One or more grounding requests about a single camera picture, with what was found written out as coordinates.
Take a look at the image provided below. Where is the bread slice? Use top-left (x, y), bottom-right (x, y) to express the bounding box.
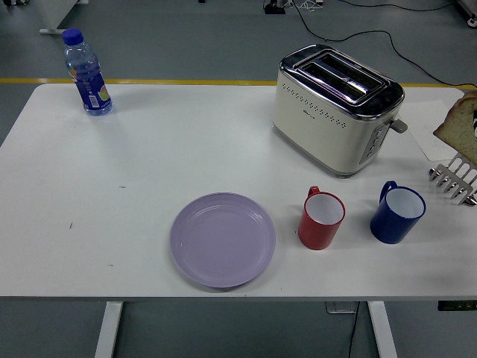
top-left (433, 89), bottom-right (477, 167)

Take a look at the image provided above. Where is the cream and chrome toaster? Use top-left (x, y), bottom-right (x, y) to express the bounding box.
top-left (271, 43), bottom-right (409, 179)

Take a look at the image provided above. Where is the purple round plate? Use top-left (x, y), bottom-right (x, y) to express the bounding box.
top-left (169, 192), bottom-right (277, 289)

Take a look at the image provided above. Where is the white paper sheet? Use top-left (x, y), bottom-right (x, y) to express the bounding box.
top-left (399, 98), bottom-right (477, 163)

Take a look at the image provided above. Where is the metal toast rack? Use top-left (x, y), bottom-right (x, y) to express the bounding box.
top-left (427, 155), bottom-right (477, 207)

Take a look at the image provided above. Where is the blue mug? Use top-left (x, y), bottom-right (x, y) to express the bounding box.
top-left (369, 180), bottom-right (427, 245)

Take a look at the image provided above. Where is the black table control panel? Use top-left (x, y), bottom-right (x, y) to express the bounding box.
top-left (437, 300), bottom-right (477, 313)

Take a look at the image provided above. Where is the red mug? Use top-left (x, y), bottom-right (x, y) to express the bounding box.
top-left (297, 185), bottom-right (347, 251)

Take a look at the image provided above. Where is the white table leg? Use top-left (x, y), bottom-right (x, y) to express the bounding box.
top-left (93, 301), bottom-right (124, 358)
top-left (367, 301), bottom-right (399, 358)

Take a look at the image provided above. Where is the blue plastic water bottle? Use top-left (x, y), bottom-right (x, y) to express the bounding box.
top-left (61, 28), bottom-right (114, 117)

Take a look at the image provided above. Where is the white desk leg with foot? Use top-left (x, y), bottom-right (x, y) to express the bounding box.
top-left (39, 0), bottom-right (90, 35)

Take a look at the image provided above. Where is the white furniture frame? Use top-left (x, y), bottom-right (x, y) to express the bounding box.
top-left (456, 0), bottom-right (477, 27)

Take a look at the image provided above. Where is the thin black floor cable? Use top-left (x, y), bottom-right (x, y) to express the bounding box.
top-left (341, 0), bottom-right (461, 12)

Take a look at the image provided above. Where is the clear bracket under table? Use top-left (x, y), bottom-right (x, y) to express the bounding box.
top-left (326, 301), bottom-right (361, 315)

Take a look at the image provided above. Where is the black cable under table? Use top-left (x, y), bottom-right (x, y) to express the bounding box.
top-left (346, 301), bottom-right (361, 358)

